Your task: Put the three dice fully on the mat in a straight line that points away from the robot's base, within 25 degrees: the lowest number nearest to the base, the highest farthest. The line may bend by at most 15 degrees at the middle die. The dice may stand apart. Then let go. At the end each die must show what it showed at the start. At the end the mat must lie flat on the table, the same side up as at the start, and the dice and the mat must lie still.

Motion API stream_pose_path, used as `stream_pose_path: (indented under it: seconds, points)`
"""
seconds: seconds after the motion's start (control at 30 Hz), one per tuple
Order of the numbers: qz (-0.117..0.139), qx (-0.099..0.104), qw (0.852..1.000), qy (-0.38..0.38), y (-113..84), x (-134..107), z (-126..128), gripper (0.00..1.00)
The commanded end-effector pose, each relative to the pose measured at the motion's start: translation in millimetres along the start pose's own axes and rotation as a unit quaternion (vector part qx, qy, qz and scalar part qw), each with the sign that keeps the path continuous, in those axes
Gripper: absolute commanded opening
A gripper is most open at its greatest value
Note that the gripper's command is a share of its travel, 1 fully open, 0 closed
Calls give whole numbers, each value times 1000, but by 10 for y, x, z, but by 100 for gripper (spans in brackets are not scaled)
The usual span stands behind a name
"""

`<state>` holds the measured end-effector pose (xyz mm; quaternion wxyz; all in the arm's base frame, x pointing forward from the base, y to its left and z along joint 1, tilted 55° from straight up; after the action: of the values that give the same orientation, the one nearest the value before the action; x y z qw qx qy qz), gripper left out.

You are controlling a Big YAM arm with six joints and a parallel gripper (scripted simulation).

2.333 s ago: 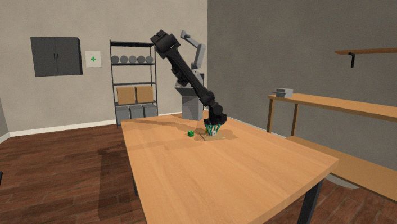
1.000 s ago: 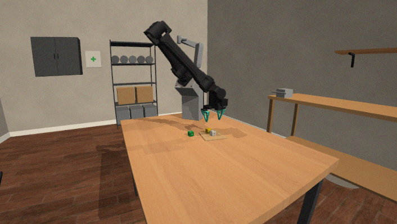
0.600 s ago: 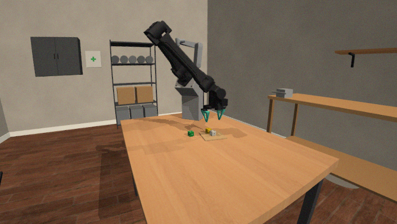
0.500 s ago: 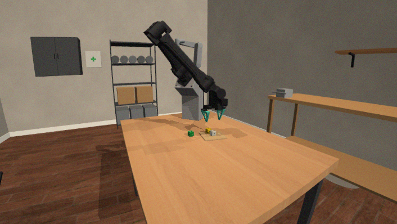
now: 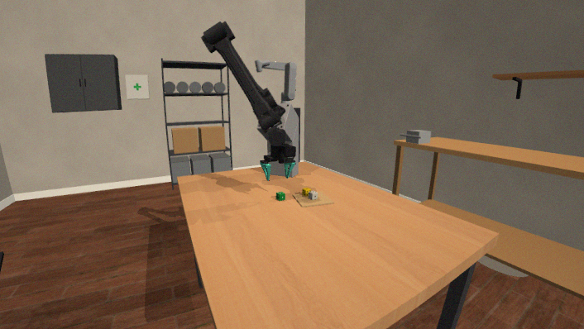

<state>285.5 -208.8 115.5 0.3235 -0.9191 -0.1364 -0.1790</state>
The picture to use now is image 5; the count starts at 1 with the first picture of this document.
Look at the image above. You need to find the tan flat mat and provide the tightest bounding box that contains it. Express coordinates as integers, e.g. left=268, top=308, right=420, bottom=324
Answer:
left=293, top=192, right=334, bottom=207

